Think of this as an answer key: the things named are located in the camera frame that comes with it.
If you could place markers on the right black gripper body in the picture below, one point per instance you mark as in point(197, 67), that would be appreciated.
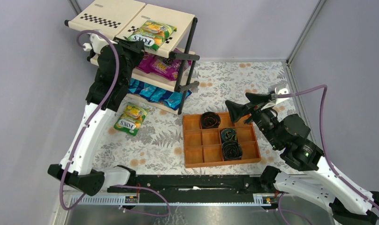
point(250, 108)

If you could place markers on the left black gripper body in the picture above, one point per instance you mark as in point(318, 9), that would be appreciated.
point(135, 45)

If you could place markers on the green Fox's candy bag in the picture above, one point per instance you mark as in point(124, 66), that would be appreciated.
point(131, 119)
point(153, 34)

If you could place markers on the blue candy bag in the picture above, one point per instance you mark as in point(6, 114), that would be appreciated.
point(135, 86)
point(172, 100)

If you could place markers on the blue candy bag corner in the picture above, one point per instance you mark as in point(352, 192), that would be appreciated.
point(152, 93)

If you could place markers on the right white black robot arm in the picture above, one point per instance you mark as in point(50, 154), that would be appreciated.
point(347, 202)

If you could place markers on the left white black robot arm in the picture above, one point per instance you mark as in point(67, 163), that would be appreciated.
point(96, 118)

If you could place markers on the cream three-tier shelf rack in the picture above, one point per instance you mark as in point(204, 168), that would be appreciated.
point(120, 18)

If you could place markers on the purple candy bag on shelf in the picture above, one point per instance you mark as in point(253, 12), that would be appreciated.
point(166, 67)

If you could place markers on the blue candy bag on shelf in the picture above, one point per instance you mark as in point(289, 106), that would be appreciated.
point(172, 100)

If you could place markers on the dark green rolled sock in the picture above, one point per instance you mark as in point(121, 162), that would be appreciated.
point(228, 134)

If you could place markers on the black orange rolled sock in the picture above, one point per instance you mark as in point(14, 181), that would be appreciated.
point(210, 120)

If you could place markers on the orange wooden divider tray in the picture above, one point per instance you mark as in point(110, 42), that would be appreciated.
point(203, 147)

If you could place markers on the large black rolled sock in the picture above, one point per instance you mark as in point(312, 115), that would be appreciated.
point(231, 150)

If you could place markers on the floral patterned tablecloth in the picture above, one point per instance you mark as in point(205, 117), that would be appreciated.
point(158, 147)

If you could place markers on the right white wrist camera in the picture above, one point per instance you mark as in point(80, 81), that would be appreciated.
point(276, 90)

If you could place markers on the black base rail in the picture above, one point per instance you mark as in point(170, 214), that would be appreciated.
point(196, 188)

